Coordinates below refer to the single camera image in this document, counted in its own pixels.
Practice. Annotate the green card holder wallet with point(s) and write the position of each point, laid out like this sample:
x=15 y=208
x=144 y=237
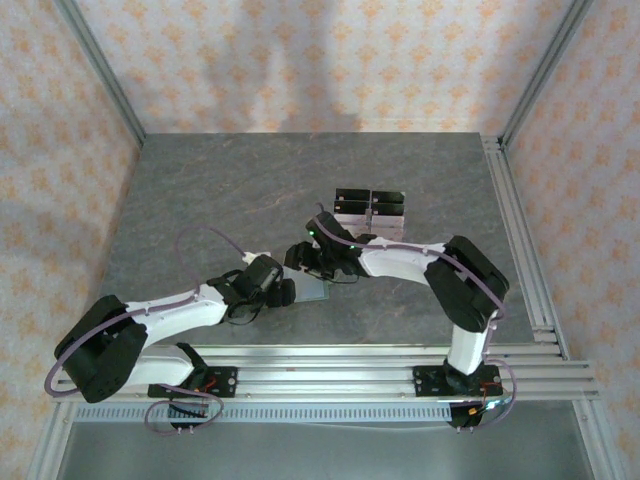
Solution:
x=312 y=290

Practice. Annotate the clear acrylic card stand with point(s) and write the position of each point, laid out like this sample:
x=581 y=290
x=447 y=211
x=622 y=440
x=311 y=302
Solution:
x=370 y=220

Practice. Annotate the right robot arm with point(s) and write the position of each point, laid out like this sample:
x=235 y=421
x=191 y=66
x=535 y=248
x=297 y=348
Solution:
x=400 y=265

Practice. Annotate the black credit card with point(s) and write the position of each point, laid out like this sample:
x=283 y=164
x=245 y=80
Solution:
x=350 y=206
x=387 y=196
x=388 y=209
x=352 y=194

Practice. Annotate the wide aluminium mounting beam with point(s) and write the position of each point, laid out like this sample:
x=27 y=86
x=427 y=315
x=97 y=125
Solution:
x=325 y=380

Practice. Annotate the black electronics box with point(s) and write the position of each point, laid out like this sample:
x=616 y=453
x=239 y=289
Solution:
x=462 y=417
x=187 y=415

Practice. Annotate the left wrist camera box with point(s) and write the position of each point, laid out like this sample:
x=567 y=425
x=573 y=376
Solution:
x=255 y=257

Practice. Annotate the aluminium table edge rail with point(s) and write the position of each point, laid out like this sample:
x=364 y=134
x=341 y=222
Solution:
x=325 y=352

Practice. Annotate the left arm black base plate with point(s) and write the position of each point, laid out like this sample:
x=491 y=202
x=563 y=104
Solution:
x=222 y=382

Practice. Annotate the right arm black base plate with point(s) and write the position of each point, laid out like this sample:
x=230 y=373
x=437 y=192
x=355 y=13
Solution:
x=425 y=381

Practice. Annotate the aluminium side rail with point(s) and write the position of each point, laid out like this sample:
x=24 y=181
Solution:
x=506 y=190

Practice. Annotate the aluminium frame post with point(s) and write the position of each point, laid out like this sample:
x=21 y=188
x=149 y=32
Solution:
x=541 y=75
x=103 y=75

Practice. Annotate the aluminium frame leg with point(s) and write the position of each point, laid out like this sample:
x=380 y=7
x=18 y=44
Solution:
x=50 y=445
x=602 y=445

